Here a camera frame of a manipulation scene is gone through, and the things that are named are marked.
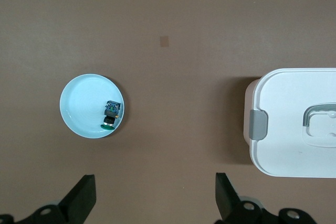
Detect white lunch box grey latches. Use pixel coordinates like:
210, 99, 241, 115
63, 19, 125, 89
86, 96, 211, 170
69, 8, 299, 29
244, 68, 336, 178

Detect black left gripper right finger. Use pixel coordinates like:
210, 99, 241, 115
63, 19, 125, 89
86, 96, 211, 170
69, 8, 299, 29
215, 173, 320, 224

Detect light blue round plate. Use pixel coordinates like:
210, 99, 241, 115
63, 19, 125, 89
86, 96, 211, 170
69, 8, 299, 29
59, 73, 125, 139

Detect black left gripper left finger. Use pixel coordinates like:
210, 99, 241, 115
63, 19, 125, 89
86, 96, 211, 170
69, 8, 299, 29
0, 173, 97, 224

